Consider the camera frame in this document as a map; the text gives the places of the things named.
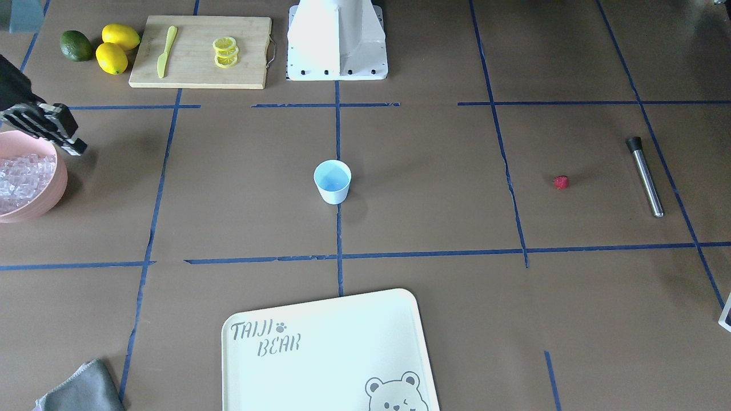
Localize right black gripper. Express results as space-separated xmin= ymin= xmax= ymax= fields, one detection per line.
xmin=1 ymin=55 xmax=88 ymax=156

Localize pink bowl of ice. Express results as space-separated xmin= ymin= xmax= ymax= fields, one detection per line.
xmin=1 ymin=131 xmax=68 ymax=223

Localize light blue plastic cup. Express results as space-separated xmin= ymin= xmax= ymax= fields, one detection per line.
xmin=313 ymin=159 xmax=352 ymax=205

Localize yellow lemon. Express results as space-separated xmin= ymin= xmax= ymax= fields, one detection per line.
xmin=102 ymin=23 xmax=140 ymax=51
xmin=95 ymin=42 xmax=128 ymax=75

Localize green avocado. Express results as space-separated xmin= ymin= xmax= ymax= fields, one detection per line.
xmin=59 ymin=30 xmax=94 ymax=62

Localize bamboo cutting board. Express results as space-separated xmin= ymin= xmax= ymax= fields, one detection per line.
xmin=128 ymin=15 xmax=272 ymax=90

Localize lemon slices stack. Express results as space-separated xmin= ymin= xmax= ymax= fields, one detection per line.
xmin=212 ymin=37 xmax=239 ymax=69

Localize grey folded cloth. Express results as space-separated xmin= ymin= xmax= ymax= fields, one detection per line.
xmin=34 ymin=358 xmax=125 ymax=410

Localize cream bear serving tray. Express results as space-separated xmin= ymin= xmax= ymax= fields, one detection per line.
xmin=221 ymin=288 xmax=440 ymax=410

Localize red strawberry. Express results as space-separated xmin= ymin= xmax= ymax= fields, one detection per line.
xmin=553 ymin=175 xmax=570 ymax=190

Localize steel muddler with black tip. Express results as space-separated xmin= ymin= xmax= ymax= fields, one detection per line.
xmin=625 ymin=137 xmax=665 ymax=218

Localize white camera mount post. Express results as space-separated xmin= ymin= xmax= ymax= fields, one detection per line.
xmin=286 ymin=1 xmax=389 ymax=82

